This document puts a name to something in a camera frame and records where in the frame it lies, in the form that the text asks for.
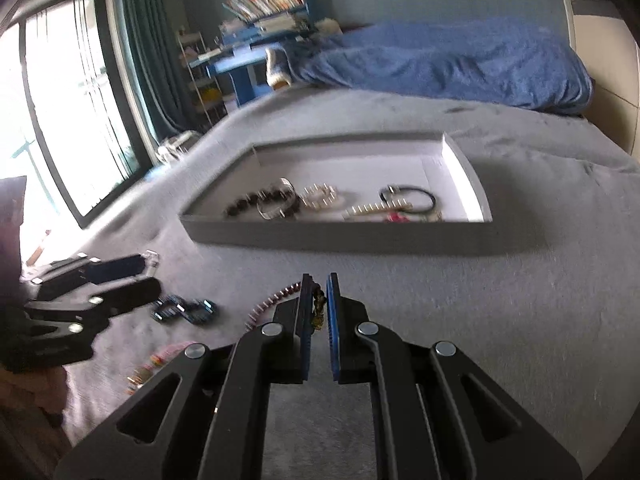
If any white plastic bag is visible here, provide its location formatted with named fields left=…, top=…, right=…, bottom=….
left=155, top=130, right=202, bottom=167

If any pink cord bracelet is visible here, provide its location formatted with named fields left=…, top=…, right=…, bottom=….
left=149, top=342, right=190, bottom=363

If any pearl bead bracelet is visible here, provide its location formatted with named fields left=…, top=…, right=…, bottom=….
left=300, top=183, right=339, bottom=210

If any window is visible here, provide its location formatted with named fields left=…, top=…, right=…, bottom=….
left=0, top=0, right=152, bottom=231

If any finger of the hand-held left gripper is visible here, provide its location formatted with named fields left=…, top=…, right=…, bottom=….
left=24, top=276, right=162, bottom=335
left=22, top=252, right=151, bottom=287

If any row of books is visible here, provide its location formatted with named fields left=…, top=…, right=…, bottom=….
left=222, top=0, right=311, bottom=23

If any teal curtain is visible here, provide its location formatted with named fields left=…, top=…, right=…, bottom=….
left=112, top=0, right=202, bottom=147

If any cream fleece cloth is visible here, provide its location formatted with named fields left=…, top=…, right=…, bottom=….
left=264, top=46, right=295, bottom=92

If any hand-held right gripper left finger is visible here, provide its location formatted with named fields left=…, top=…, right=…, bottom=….
left=55, top=273, right=316, bottom=480

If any yellow green bead bracelet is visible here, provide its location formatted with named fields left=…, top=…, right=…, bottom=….
left=124, top=362, right=158, bottom=394

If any pile of papers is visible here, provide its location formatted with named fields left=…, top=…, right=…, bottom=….
left=217, top=11, right=321, bottom=44

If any copper bead bracelet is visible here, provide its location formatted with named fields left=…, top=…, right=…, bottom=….
left=246, top=282, right=327, bottom=333

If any black wooden bead bracelet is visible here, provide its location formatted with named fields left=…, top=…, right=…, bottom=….
left=222, top=186, right=302, bottom=221

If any beige wardrobe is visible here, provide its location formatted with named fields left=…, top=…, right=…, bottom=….
left=552, top=0, right=640, bottom=161

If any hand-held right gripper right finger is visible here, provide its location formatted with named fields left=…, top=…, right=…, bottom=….
left=325, top=272, right=584, bottom=480

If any grey metal bangle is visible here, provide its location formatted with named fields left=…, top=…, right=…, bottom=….
left=256, top=178, right=297, bottom=220

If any grey cardboard box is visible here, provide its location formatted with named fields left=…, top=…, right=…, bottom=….
left=179, top=131, right=546, bottom=258

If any blue duvet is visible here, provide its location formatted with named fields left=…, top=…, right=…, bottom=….
left=280, top=16, right=596, bottom=117

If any black cord bracelet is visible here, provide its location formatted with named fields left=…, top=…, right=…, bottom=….
left=378, top=185, right=438, bottom=214

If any person's left hand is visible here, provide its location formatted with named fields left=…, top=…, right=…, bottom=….
left=0, top=367, right=71, bottom=428

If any gold bead bracelet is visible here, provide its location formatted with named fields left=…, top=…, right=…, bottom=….
left=342, top=200, right=415, bottom=222

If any dark blue bead bracelet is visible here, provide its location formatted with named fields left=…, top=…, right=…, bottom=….
left=151, top=296, right=219, bottom=327

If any white wire rack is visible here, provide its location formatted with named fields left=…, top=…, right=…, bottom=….
left=175, top=30, right=226, bottom=129

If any blue desk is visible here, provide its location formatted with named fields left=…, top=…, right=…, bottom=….
left=187, top=35, right=321, bottom=109

